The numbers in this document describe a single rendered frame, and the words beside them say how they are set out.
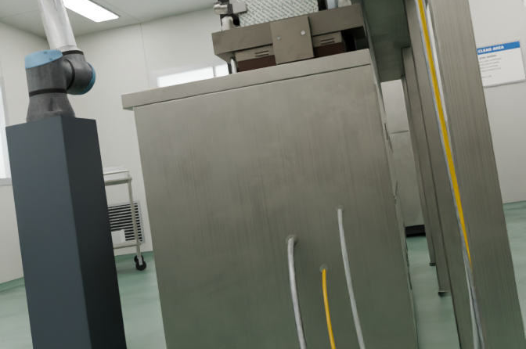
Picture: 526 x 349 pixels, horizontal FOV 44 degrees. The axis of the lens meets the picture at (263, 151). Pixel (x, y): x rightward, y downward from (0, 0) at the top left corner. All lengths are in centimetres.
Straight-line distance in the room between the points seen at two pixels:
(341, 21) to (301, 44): 12
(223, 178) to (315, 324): 43
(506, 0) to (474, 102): 664
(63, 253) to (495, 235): 132
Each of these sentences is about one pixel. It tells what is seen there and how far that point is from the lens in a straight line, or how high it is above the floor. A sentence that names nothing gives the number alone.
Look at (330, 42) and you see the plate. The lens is 175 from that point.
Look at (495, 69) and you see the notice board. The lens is 758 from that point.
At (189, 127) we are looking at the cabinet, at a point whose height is 78.
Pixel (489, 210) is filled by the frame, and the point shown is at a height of 51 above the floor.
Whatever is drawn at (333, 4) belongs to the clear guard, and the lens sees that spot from 302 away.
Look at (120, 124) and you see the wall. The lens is 816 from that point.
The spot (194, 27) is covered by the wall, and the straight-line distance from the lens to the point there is 799.
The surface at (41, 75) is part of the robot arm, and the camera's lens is 215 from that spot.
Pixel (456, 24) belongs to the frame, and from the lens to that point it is 115.
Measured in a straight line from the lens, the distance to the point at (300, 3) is 196.
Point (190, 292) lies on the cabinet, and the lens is 174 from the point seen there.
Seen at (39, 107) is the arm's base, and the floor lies 94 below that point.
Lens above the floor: 60
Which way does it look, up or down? 3 degrees up
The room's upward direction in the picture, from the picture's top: 8 degrees counter-clockwise
